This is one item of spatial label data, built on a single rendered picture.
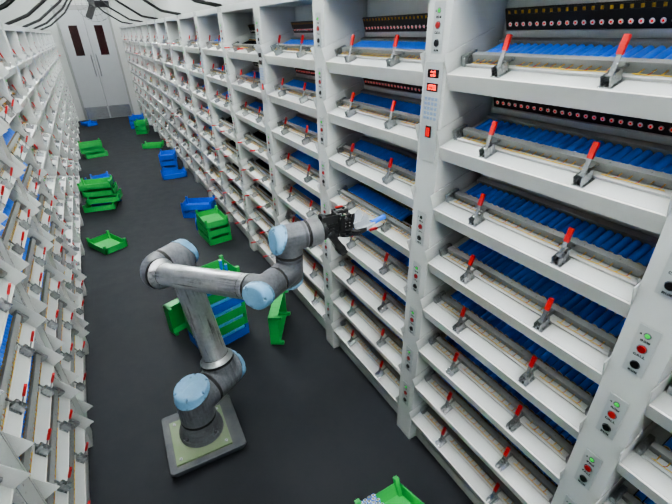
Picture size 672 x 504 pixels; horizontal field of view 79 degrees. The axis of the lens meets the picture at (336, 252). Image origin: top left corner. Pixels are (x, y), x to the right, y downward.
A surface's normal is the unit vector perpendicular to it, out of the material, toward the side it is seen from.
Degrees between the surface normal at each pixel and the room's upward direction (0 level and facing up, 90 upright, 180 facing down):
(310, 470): 0
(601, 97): 109
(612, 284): 19
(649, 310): 90
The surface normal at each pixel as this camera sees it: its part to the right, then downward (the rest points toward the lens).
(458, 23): 0.49, 0.41
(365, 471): -0.02, -0.88
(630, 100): -0.82, 0.52
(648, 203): -0.30, -0.75
